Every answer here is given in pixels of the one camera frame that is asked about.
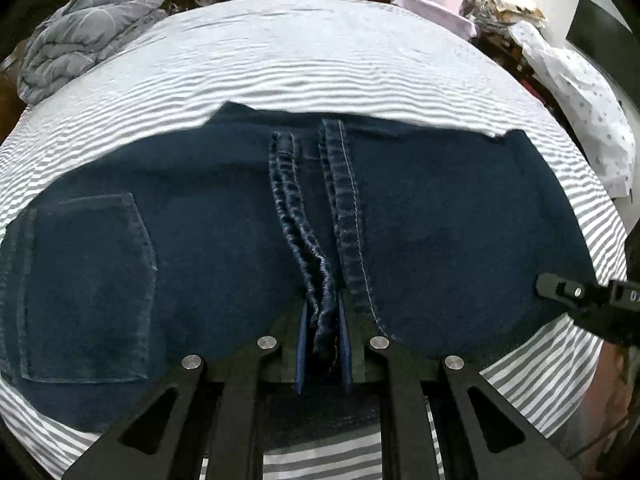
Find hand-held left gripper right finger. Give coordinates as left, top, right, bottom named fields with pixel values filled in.
left=337, top=300, right=583, bottom=480

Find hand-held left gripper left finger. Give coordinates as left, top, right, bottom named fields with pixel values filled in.
left=60, top=300, right=308, bottom=480

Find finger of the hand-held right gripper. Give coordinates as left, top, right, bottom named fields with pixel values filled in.
left=535, top=272, right=640, bottom=346

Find dark blue denim pants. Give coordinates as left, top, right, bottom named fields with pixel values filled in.
left=0, top=101, right=613, bottom=453

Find white dotted cloth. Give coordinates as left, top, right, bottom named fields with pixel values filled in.
left=507, top=20, right=636, bottom=198

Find black flat screen monitor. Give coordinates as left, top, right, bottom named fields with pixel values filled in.
left=566, top=0, right=632, bottom=83

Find floral crumpled cloth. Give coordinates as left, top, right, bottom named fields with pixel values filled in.
left=459, top=0, right=548, bottom=28

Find bed with grey striped sheet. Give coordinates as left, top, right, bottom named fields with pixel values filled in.
left=0, top=0, right=631, bottom=480

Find grey quilted duvet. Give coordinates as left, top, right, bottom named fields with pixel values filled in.
left=17, top=0, right=168, bottom=106

